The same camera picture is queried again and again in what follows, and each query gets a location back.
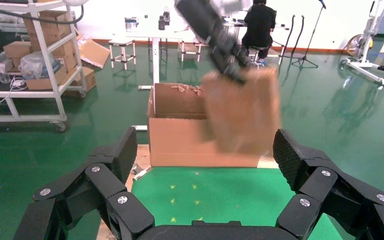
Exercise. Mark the loose cardboard sheet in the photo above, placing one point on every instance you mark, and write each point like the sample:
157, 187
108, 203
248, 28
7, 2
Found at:
94, 53

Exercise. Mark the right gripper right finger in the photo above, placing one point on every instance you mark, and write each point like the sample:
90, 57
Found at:
331, 195

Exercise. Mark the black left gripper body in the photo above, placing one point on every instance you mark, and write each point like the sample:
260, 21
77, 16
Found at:
202, 20

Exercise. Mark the white flat box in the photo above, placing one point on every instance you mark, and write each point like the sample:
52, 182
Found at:
0, 63

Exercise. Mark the small brown cardboard box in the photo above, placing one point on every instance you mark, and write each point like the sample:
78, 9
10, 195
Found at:
245, 109

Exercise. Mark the large open cardboard carton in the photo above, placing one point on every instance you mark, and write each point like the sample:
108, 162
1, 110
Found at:
175, 142

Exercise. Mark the clear plastic bag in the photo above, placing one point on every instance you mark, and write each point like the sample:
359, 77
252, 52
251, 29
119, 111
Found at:
36, 64

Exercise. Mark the black tripod stand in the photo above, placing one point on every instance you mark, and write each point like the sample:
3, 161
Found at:
306, 49

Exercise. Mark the white machine with wheel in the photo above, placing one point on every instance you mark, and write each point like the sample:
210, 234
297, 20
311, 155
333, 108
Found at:
366, 39

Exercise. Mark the grey container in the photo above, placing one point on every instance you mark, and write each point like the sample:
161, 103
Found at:
131, 24

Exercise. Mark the white stool frame wooden shelf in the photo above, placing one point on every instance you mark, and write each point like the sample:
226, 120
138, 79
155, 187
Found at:
189, 49

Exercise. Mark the green table cloth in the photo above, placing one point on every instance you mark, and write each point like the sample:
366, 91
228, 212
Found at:
212, 195

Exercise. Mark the white shelf cart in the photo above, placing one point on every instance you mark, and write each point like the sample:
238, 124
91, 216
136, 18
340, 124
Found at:
19, 118

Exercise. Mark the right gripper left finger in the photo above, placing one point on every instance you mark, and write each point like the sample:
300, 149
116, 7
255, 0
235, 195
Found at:
89, 195

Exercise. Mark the silver metal clamp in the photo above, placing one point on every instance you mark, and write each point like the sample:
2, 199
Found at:
144, 173

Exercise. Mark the white single-leg table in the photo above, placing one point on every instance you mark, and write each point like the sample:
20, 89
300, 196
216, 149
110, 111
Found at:
155, 59

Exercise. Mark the black bottle with white label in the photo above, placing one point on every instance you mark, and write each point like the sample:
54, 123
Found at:
166, 17

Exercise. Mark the black bent tube frame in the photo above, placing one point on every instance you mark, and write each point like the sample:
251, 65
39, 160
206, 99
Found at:
291, 36

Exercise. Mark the small closed brown box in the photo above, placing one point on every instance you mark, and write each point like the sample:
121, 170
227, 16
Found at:
16, 49

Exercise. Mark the cardboard box with print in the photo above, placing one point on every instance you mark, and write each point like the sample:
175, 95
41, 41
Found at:
86, 81

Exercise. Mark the person in black clothes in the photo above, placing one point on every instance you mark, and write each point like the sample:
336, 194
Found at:
260, 23

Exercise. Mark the stacked brown cardboard boxes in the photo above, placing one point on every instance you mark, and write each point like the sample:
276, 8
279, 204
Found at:
51, 31

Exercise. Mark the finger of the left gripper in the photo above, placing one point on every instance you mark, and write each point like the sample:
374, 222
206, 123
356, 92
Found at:
228, 64
236, 49

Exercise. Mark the low wide cardboard box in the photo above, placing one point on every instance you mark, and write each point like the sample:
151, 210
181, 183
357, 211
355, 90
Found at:
43, 83

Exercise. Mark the white tube table frame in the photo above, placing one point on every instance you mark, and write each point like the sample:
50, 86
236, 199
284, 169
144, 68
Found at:
140, 128

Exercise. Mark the white desk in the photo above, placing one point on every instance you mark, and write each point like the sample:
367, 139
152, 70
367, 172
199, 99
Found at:
281, 46

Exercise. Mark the black stool with chrome legs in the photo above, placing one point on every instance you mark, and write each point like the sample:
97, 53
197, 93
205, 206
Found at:
256, 49

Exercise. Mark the yellow star marker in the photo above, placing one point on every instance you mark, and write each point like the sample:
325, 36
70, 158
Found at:
172, 187
194, 187
197, 202
172, 201
173, 219
200, 218

